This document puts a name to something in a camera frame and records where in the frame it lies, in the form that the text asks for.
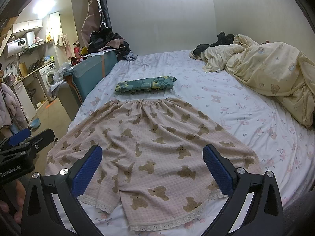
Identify white washing machine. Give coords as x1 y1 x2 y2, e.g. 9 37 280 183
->
36 62 57 102

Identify white water heater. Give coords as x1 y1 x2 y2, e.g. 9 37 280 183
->
4 38 28 58

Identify cream bear print duvet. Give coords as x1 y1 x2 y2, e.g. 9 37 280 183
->
190 35 314 127

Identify folded green patterned cloth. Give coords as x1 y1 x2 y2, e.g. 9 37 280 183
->
115 76 177 94

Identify person's left hand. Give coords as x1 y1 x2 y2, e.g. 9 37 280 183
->
1 179 26 224

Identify pink puffer jacket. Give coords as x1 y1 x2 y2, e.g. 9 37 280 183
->
1 83 28 129

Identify pink bear print pants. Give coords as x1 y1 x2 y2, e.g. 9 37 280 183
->
45 99 262 231

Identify floral white bed sheet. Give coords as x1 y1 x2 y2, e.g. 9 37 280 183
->
50 48 315 236

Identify pile of dark clothes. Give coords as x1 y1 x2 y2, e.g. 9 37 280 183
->
88 27 131 61

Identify pink hanging curtain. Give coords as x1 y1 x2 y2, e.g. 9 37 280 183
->
81 0 101 48

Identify blue plastic basin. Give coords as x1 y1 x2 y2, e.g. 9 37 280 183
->
30 118 41 129

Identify black clothes on bed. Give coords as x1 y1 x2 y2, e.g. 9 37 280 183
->
193 32 235 56

